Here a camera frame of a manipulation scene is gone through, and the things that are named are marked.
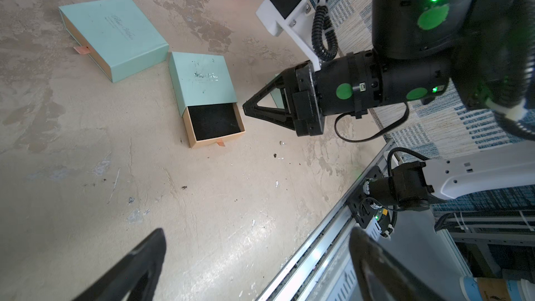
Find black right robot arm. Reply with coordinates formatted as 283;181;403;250
243;0;534;211

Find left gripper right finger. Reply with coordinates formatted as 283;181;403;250
348;227;443;301

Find mint jewelry box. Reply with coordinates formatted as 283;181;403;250
59;0;169;83
169;52;245;149

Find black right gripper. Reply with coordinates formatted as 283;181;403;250
242;50;382;137

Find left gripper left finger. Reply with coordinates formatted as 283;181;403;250
75;228;167;300

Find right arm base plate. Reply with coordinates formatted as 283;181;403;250
346;165;397;241

